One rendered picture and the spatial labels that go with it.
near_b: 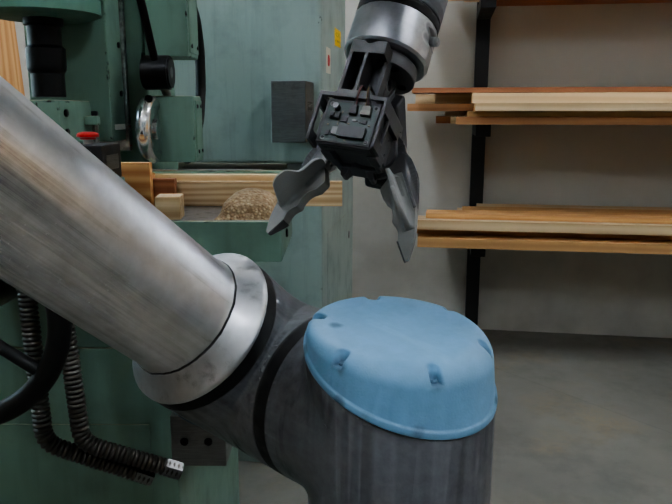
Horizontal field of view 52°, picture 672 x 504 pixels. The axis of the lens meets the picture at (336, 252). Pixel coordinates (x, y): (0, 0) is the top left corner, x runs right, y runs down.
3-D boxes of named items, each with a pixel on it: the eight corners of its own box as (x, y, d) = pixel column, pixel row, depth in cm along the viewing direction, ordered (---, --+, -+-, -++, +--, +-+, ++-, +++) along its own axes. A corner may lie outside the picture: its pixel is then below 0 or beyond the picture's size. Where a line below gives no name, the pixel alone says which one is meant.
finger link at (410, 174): (384, 218, 67) (356, 147, 71) (388, 224, 69) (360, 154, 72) (428, 198, 67) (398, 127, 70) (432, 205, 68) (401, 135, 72)
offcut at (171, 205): (184, 215, 103) (183, 193, 103) (180, 219, 99) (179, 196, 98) (160, 215, 103) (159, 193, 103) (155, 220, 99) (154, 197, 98)
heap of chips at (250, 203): (213, 220, 99) (212, 194, 98) (229, 206, 113) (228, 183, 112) (276, 220, 99) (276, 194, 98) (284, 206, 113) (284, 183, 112)
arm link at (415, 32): (367, 49, 79) (449, 56, 75) (355, 87, 78) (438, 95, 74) (343, -2, 71) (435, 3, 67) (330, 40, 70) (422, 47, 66)
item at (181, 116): (147, 162, 128) (143, 95, 126) (157, 159, 135) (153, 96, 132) (198, 162, 128) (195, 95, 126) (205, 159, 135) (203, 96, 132)
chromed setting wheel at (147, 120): (134, 166, 120) (130, 93, 117) (153, 161, 132) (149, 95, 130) (151, 166, 120) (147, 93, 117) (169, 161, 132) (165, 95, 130)
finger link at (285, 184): (234, 197, 68) (305, 137, 68) (258, 219, 74) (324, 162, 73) (250, 219, 67) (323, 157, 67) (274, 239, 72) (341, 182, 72)
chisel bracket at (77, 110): (18, 155, 108) (13, 99, 106) (54, 150, 122) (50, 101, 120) (65, 155, 108) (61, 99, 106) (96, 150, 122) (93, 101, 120)
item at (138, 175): (48, 212, 107) (44, 162, 105) (52, 210, 108) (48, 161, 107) (151, 212, 107) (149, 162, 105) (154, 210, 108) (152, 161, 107)
